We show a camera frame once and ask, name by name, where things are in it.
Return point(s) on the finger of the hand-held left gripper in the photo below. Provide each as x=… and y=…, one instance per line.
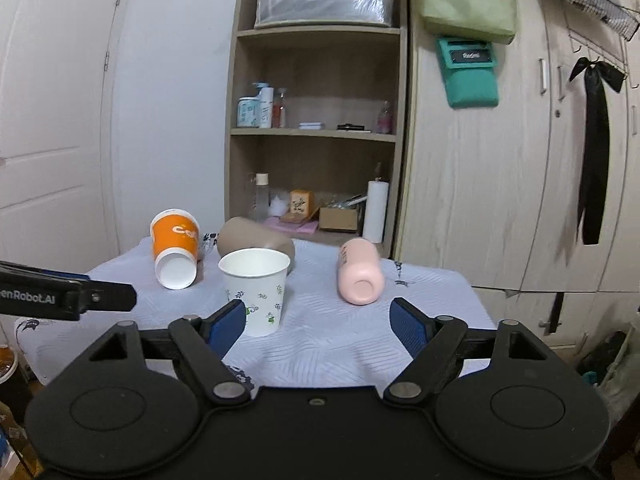
x=110, y=297

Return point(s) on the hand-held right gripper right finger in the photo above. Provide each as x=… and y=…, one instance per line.
x=407, y=327

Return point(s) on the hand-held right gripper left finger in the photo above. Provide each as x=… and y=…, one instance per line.
x=227, y=325

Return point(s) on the pink cup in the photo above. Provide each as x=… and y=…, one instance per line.
x=357, y=270

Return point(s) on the orange paper cup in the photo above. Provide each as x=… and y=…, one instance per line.
x=172, y=240

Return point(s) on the tan plastic cup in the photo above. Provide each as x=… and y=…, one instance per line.
x=240, y=235

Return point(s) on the white floral paper cup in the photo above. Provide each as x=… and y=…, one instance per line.
x=257, y=300

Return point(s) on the white patterned tablecloth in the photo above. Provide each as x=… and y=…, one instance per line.
x=325, y=335

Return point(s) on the white paper towel roll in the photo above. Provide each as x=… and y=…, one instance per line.
x=375, y=212

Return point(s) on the pink cloth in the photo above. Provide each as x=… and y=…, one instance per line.
x=295, y=226

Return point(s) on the small cardboard box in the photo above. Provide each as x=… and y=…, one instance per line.
x=337, y=220

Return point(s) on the clear bottle with beige cap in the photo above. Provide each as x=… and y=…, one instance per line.
x=261, y=200

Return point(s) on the white cotton ball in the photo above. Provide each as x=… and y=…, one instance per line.
x=280, y=205

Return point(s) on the small printed wooden box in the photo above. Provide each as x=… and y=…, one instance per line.
x=301, y=202

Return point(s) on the light wooden wardrobe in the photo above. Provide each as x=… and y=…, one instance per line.
x=475, y=185

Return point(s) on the white door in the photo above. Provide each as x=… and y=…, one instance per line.
x=50, y=110

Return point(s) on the flat black item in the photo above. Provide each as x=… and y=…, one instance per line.
x=354, y=127

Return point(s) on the small pink bottle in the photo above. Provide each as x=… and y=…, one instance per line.
x=385, y=120

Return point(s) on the blue white pump bottle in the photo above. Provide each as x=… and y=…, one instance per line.
x=246, y=112

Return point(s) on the flat white box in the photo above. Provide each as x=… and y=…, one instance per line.
x=312, y=125

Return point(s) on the clear bottle with red liquid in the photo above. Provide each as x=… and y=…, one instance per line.
x=280, y=112

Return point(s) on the black ribbon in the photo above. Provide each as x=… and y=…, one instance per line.
x=595, y=160

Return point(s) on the teal pouch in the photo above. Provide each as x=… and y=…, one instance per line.
x=472, y=82

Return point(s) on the wooden shelf unit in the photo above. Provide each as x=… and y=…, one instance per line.
x=320, y=31

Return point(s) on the green cushion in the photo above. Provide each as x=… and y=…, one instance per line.
x=465, y=5

